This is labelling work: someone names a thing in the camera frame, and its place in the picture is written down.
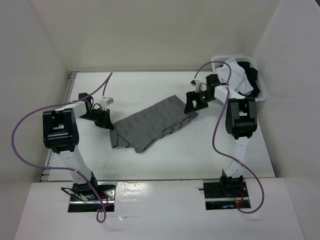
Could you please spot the grey pleated skirt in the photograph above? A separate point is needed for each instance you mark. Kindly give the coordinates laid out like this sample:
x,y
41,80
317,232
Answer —
x,y
142,129

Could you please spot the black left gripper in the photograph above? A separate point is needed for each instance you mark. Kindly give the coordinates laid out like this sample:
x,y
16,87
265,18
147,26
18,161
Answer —
x,y
105,121

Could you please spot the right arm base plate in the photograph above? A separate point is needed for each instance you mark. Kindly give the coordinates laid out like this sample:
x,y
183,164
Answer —
x,y
219,197

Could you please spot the aluminium table edge rail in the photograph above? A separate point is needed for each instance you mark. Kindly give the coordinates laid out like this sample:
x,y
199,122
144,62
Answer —
x,y
58,125

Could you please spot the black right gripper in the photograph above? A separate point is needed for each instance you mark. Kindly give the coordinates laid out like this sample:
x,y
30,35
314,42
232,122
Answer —
x,y
189,106

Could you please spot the black skirt in basket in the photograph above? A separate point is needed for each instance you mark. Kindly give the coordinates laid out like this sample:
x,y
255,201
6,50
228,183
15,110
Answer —
x,y
244,79

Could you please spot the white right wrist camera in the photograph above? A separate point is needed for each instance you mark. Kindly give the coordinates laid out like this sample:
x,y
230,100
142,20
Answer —
x,y
199,86

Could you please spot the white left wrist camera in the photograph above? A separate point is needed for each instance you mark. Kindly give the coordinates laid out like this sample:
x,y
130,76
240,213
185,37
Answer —
x,y
105,102

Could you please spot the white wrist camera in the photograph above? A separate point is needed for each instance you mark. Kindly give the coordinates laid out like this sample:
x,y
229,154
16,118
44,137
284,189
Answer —
x,y
199,86
105,102

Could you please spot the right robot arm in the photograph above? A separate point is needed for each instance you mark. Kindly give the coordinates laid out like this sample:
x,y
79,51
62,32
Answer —
x,y
240,122

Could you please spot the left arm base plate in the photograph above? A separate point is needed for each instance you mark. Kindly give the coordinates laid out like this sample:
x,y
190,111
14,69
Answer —
x,y
88,202

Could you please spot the white plastic laundry basket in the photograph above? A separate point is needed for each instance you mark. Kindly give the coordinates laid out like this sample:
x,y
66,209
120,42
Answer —
x,y
260,92

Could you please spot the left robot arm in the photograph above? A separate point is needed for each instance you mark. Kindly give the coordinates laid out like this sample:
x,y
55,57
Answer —
x,y
83,178

